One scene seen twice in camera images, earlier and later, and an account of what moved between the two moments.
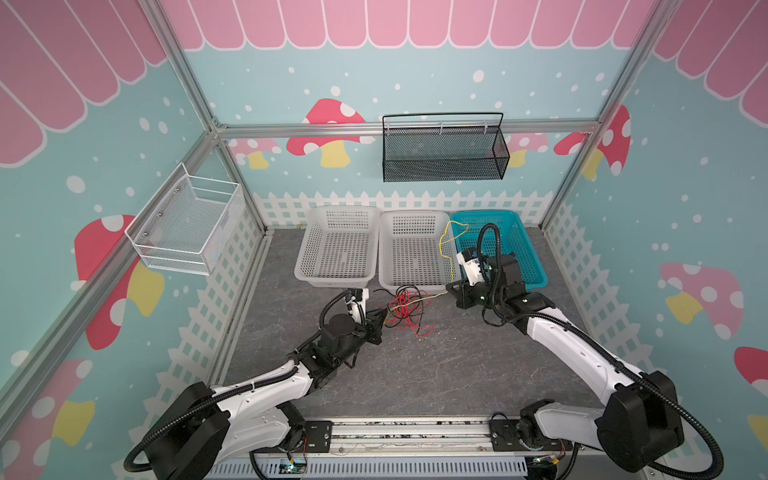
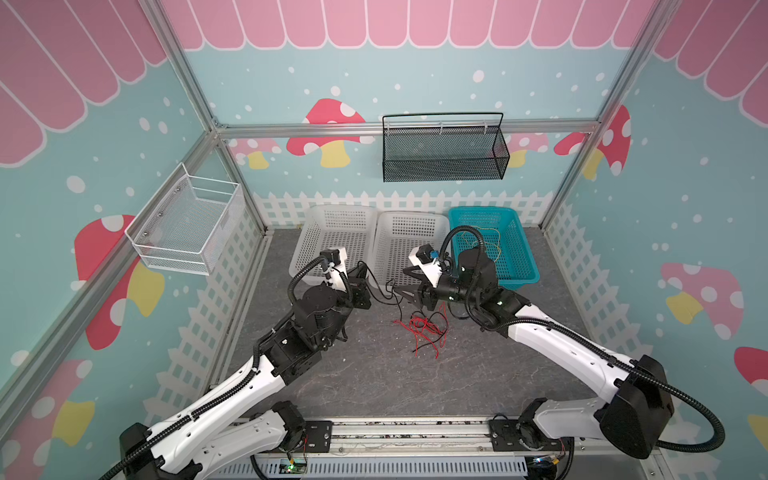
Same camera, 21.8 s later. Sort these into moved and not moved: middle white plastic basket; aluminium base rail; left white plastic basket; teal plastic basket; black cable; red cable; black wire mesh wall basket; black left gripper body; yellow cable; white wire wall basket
Moved: black cable; yellow cable; black left gripper body; red cable
Not moved: middle white plastic basket; left white plastic basket; black wire mesh wall basket; aluminium base rail; teal plastic basket; white wire wall basket
